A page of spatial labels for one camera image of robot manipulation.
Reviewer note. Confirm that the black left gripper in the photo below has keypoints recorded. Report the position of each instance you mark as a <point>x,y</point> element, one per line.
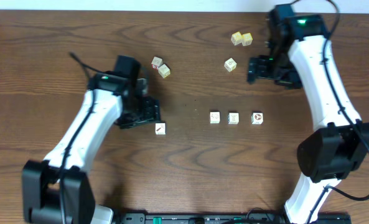
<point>144,112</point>

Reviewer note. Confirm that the wooden block yellow print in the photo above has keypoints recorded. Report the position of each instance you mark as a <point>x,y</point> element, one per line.
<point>164,71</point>

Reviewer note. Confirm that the wooden block soccer ball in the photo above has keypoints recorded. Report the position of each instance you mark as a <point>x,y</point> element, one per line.
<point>257,118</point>

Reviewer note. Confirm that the wooden block red side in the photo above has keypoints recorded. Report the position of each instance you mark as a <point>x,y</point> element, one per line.
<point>156,62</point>

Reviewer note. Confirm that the yellow block of pair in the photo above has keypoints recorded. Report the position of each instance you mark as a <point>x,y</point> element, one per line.
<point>236,38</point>
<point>247,39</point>

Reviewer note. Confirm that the wooden block brown print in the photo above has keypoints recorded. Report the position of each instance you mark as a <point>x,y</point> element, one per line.
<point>230,64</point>

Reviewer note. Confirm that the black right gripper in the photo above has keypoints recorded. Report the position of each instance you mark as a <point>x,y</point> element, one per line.
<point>292,81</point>

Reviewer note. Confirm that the yellow block left of pair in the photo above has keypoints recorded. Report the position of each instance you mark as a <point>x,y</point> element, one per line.
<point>236,38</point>

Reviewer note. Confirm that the wooden block number eight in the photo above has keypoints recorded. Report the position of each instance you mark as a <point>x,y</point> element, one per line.
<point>214,117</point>

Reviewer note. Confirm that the wooden block hammer print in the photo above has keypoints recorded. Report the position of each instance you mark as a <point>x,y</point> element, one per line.
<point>160,128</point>

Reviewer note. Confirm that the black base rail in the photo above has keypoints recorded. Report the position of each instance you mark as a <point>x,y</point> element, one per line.
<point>142,218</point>

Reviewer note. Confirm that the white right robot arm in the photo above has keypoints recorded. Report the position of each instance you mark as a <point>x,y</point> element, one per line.
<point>301,57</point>

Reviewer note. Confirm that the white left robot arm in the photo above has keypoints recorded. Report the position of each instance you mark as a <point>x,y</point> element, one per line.
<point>57,189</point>

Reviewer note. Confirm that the wooden block hourglass print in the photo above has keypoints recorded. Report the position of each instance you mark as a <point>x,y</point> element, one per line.
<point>233,118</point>

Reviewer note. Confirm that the yellow block right of pair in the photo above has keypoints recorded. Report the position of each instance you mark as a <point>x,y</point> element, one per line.
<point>247,39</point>

